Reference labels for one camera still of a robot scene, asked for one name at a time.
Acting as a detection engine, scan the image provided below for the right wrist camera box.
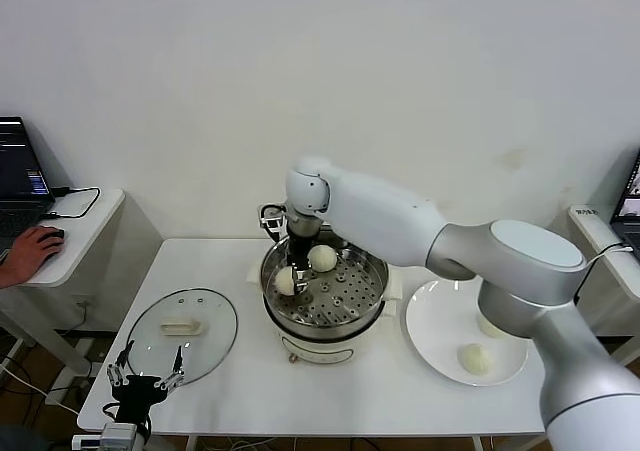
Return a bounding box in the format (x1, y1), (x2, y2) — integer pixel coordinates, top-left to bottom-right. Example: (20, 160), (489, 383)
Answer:
(258, 203), (287, 242)

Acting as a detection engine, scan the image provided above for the white steamed baozi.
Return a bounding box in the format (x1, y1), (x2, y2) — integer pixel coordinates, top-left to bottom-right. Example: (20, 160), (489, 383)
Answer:
(274, 266), (301, 298)
(307, 244), (337, 274)
(457, 343), (495, 375)
(475, 310), (506, 340)

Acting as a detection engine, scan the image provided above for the black laptop with code screen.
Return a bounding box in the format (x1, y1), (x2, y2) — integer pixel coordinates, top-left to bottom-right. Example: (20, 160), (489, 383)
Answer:
(0, 116), (56, 262)

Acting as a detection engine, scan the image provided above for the black laptop charger cable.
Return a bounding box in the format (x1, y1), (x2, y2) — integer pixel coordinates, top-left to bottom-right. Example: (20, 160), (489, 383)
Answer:
(42, 186), (101, 221)

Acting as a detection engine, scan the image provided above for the glass lid with cream handle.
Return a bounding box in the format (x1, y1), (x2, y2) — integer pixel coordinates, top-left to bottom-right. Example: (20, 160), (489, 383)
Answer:
(125, 286), (240, 388)

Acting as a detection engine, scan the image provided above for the person's bare hand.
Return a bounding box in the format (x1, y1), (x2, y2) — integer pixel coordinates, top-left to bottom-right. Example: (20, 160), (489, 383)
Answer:
(7, 224), (65, 285)

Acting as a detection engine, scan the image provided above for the person's bare forearm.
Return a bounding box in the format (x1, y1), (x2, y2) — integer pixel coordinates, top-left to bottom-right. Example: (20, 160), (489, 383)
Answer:
(0, 263), (21, 291)

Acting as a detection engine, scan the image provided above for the white laptop cable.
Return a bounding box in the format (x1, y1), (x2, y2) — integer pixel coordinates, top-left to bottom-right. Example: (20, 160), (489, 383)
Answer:
(574, 242), (635, 307)

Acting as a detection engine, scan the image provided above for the white side table with label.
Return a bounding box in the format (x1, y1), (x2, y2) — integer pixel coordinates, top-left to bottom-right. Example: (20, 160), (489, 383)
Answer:
(567, 204), (640, 372)

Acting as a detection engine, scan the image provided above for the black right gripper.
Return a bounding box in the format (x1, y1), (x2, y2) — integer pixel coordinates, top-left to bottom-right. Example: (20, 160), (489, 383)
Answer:
(288, 233), (313, 295)

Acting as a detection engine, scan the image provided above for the white round plate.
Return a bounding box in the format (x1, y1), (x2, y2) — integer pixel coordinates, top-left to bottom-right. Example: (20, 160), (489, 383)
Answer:
(405, 279), (529, 387)

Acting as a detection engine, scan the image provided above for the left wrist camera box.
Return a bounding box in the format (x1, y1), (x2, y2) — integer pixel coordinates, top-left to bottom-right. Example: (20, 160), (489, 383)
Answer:
(99, 423), (137, 451)

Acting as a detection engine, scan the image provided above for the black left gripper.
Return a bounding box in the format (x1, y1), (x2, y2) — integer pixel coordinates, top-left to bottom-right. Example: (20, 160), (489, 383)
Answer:
(106, 339), (187, 425)

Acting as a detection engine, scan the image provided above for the grey laptop with video screen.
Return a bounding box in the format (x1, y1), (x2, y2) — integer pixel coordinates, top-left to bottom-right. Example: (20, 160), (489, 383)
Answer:
(609, 145), (640, 252)

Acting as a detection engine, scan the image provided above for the cream electric cooking pot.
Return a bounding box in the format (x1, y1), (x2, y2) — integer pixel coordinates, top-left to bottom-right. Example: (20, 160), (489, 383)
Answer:
(263, 290), (400, 367)

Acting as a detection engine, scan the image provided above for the perforated steel steamer basket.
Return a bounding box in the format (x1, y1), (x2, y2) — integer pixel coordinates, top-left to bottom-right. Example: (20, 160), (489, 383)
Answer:
(245, 224), (404, 329)

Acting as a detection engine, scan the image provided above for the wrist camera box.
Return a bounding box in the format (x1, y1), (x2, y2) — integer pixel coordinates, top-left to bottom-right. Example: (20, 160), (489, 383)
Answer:
(99, 423), (137, 451)
(258, 203), (287, 242)

